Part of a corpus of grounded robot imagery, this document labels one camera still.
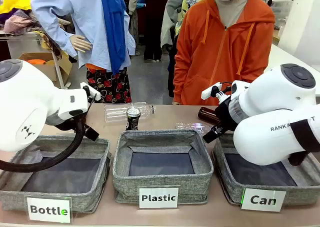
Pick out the pile of colourful clothes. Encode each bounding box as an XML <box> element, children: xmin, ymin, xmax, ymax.
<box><xmin>0</xmin><ymin>0</ymin><xmax>42</xmax><ymax>35</ymax></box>

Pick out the mannequin light blue shirt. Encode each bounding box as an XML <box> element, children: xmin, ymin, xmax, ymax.
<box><xmin>31</xmin><ymin>0</ymin><xmax>136</xmax><ymax>70</ymax></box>

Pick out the person right forearm orange sleeve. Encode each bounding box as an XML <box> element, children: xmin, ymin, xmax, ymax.
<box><xmin>172</xmin><ymin>59</ymin><xmax>191</xmax><ymax>104</ymax></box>

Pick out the black red floral skirt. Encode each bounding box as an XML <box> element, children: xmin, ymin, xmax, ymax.
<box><xmin>86</xmin><ymin>66</ymin><xmax>133</xmax><ymax>104</ymax></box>

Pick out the small bottle with blue cap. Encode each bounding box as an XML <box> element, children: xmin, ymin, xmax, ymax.
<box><xmin>175</xmin><ymin>121</ymin><xmax>212</xmax><ymax>134</ymax></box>

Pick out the blue scarf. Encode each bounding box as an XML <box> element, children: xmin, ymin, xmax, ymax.
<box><xmin>98</xmin><ymin>0</ymin><xmax>127</xmax><ymax>75</ymax></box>

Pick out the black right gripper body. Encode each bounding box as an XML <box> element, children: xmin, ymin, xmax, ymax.
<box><xmin>214</xmin><ymin>98</ymin><xmax>239</xmax><ymax>136</ymax></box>

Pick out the grey fabric basket Can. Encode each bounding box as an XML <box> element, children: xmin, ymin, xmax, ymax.
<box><xmin>212</xmin><ymin>132</ymin><xmax>320</xmax><ymax>207</ymax></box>

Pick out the white Plastic label card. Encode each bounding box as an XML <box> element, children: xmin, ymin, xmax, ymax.
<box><xmin>138</xmin><ymin>185</ymin><xmax>180</xmax><ymax>210</ymax></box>

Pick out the bystander in yellow floral shirt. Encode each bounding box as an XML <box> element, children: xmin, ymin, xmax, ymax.
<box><xmin>160</xmin><ymin>0</ymin><xmax>216</xmax><ymax>55</ymax></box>

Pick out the white Bottle label card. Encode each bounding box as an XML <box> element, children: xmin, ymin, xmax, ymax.
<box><xmin>26</xmin><ymin>196</ymin><xmax>73</xmax><ymax>224</ymax></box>

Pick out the brown glass bottle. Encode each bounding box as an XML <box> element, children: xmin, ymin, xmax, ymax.
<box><xmin>197</xmin><ymin>106</ymin><xmax>222</xmax><ymax>124</ymax></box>

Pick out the person in orange hoodie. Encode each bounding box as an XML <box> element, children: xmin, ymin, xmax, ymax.
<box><xmin>172</xmin><ymin>0</ymin><xmax>276</xmax><ymax>106</ymax></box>

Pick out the grey fabric basket Bottle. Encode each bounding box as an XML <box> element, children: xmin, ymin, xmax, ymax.
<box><xmin>0</xmin><ymin>134</ymin><xmax>112</xmax><ymax>214</ymax></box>

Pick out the bystander in black clothes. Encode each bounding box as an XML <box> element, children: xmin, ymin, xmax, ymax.
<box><xmin>142</xmin><ymin>0</ymin><xmax>177</xmax><ymax>63</ymax></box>

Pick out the white Can label card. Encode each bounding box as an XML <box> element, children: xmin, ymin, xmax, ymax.
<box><xmin>240</xmin><ymin>187</ymin><xmax>287</xmax><ymax>213</ymax></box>

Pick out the grey fabric basket Plastic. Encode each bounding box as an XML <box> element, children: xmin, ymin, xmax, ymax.
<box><xmin>112</xmin><ymin>128</ymin><xmax>215</xmax><ymax>205</ymax></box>

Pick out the large clear plastic bottle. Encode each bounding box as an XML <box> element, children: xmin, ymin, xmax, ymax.
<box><xmin>103</xmin><ymin>101</ymin><xmax>157</xmax><ymax>124</ymax></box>

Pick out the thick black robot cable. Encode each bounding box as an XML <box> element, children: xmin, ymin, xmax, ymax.
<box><xmin>0</xmin><ymin>100</ymin><xmax>97</xmax><ymax>173</ymax></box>

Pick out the crushed black drink can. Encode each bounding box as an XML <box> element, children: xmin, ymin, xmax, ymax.
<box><xmin>125</xmin><ymin>106</ymin><xmax>142</xmax><ymax>131</ymax></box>

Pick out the mannequin hand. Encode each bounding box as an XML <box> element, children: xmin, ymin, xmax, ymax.
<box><xmin>69</xmin><ymin>34</ymin><xmax>93</xmax><ymax>54</ymax></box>

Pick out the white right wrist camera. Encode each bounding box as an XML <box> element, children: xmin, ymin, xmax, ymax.
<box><xmin>201</xmin><ymin>81</ymin><xmax>222</xmax><ymax>100</ymax></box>

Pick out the orange cloth in box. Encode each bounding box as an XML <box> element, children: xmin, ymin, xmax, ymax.
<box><xmin>26</xmin><ymin>58</ymin><xmax>47</xmax><ymax>65</ymax></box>

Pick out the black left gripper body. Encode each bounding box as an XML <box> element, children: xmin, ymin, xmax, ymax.
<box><xmin>73</xmin><ymin>122</ymin><xmax>100</xmax><ymax>142</ymax></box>

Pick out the cardboard box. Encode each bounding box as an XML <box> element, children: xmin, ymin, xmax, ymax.
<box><xmin>18</xmin><ymin>52</ymin><xmax>73</xmax><ymax>89</ymax></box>

